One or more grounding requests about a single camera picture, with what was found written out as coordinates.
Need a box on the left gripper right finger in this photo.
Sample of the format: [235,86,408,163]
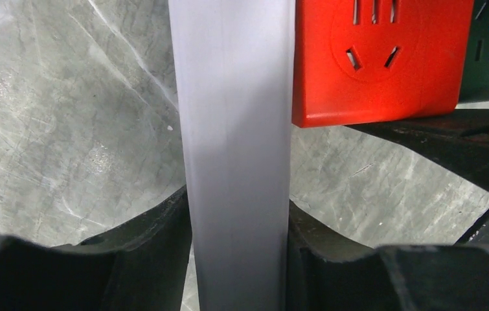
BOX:
[286,204,489,310]

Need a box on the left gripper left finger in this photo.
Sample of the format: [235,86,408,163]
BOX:
[0,188,192,310]

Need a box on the white power strip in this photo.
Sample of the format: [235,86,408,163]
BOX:
[168,1,295,310]

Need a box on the red cube plug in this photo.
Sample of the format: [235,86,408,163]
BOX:
[292,0,473,128]

